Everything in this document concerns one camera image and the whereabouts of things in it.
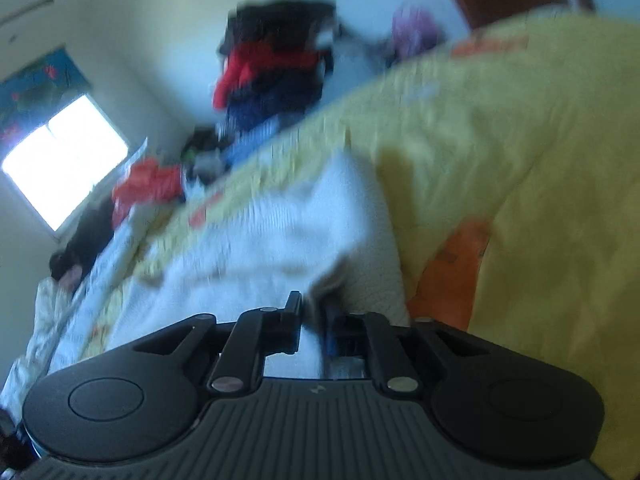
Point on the small heap of dark clothes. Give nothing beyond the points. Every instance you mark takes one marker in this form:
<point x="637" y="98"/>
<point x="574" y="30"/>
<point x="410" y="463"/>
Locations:
<point x="205" y="152"/>

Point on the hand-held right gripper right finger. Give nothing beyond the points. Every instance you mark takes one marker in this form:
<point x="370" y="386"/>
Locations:
<point x="331" y="340"/>

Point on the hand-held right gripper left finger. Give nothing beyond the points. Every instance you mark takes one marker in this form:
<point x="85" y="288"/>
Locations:
<point x="280" y="332"/>

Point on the blue printed curtain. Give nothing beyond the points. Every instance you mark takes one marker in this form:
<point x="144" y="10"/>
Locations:
<point x="40" y="80"/>

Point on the white floral cloth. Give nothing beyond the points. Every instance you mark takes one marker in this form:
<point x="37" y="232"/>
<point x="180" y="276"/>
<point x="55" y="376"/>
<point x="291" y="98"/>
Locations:
<point x="47" y="320"/>

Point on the black cloth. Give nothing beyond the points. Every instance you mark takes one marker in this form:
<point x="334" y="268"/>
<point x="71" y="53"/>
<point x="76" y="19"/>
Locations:
<point x="87" y="240"/>

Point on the yellow printed blanket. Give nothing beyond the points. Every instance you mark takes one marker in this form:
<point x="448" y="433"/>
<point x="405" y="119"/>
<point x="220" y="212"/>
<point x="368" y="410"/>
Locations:
<point x="500" y="150"/>

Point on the bright window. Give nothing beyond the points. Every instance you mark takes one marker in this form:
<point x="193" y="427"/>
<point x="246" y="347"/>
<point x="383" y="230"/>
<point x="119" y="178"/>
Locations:
<point x="65" y="165"/>

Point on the blue striped cloth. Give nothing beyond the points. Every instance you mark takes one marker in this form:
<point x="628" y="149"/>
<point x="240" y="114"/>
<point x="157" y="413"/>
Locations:
<point x="252" y="140"/>

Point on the red garment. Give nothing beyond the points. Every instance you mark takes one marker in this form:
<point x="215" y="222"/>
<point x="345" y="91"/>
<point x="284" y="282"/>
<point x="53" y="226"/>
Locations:
<point x="250" y="65"/>

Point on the pile of dark clothes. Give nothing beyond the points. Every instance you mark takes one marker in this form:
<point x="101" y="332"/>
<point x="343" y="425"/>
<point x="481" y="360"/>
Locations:
<point x="280" y="20"/>

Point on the white knit sweater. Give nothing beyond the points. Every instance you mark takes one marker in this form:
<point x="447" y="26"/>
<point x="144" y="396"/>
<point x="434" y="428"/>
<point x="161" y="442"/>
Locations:
<point x="280" y="240"/>

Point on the red plastic bag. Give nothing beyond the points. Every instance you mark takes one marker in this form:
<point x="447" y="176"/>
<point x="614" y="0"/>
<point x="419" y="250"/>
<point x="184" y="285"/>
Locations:
<point x="147" y="185"/>

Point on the purple cloth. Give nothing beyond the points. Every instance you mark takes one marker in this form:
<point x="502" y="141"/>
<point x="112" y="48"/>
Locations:
<point x="416" y="30"/>

